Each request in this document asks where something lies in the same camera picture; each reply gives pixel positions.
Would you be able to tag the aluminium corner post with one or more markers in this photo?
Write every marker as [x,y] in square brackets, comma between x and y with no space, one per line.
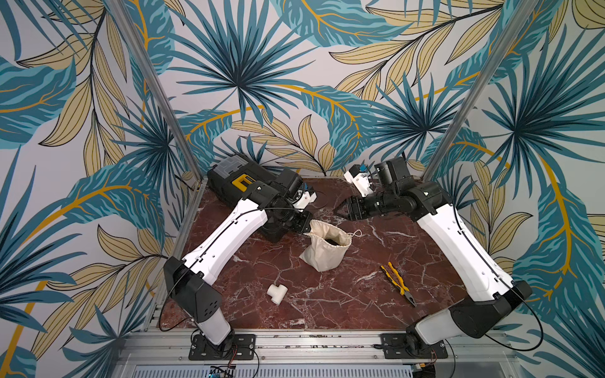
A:
[504,43]
[141,56]

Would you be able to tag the cream cloth soil bag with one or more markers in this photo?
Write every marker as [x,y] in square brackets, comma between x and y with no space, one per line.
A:
[328,245]

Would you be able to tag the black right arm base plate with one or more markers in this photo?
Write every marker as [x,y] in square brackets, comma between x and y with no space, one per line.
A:
[409,346]

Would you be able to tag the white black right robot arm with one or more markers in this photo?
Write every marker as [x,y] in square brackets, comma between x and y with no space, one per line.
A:
[492,294]

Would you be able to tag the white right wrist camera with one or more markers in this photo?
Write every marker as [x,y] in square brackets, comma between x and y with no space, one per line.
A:
[360,177]

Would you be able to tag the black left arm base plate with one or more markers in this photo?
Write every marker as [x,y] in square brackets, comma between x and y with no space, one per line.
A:
[239,347]

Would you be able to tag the right aluminium corner post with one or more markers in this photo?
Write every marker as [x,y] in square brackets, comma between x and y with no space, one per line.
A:
[504,43]

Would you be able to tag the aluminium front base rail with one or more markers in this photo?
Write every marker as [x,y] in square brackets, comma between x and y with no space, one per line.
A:
[295,353]

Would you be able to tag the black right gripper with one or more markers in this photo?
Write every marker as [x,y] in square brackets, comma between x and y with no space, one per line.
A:
[352,208]

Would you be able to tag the yellow black pliers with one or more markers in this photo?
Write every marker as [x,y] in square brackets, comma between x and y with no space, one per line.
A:
[397,281]

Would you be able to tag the black and yellow toolbox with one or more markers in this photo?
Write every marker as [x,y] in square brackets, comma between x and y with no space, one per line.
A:
[238,178]

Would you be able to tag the left aluminium corner post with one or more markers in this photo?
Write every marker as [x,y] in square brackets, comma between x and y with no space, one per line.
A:
[141,56]

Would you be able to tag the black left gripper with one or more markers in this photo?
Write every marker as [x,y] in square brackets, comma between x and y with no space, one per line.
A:
[303,224]

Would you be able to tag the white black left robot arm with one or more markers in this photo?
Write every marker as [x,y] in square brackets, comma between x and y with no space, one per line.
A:
[190,280]

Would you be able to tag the white plastic pipe tee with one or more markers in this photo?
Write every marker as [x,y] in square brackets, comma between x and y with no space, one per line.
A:
[277,293]

